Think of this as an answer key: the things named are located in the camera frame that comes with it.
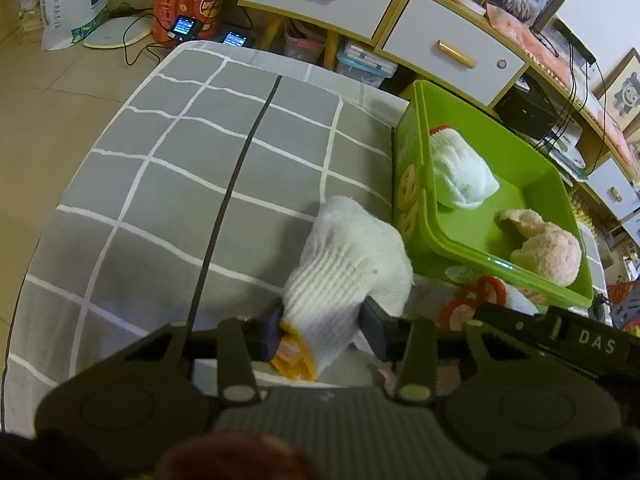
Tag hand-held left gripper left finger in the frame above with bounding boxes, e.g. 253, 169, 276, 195
117, 299, 287, 408

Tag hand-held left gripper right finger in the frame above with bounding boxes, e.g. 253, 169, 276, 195
360, 296, 531, 408

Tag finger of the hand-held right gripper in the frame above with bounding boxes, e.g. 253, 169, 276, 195
472, 303, 550, 335

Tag white cat plush orange paws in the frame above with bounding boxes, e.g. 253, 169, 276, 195
439, 275, 543, 331

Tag white knit glove orange cuff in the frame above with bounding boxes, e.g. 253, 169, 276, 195
270, 196, 416, 381

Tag green plastic bin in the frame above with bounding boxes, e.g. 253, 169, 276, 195
391, 80, 595, 311

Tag pink plush toy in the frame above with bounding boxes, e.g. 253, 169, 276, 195
494, 208, 583, 288

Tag white knit glove red cuff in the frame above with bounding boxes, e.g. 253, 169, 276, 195
429, 125, 501, 211

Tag stack of papers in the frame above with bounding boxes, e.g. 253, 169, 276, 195
542, 127, 588, 181

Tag grey checked blanket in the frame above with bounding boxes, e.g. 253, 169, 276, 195
0, 40, 608, 436

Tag black box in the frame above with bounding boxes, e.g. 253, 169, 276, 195
495, 80, 558, 138

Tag framed cartoon picture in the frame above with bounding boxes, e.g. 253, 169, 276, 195
597, 50, 640, 131

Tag clear storage box blue lid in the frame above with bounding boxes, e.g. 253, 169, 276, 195
336, 40, 401, 92

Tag pink cloth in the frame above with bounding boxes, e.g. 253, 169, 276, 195
487, 2, 573, 86

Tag black bar device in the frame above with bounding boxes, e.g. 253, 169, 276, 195
552, 20, 598, 66

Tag clear plastic container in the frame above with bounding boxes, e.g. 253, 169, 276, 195
285, 25, 326, 63

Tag small black screen device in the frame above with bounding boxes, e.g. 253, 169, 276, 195
167, 16, 198, 41
220, 30, 257, 50

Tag white round flat base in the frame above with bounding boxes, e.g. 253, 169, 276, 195
82, 15, 153, 50

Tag white plastic bag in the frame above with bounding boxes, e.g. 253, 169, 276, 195
37, 0, 123, 51

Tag white drawer wooden handle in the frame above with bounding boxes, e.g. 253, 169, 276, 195
587, 157, 640, 221
375, 0, 528, 108
240, 0, 403, 43

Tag wooden frame cabinet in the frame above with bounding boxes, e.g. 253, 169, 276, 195
235, 0, 640, 241

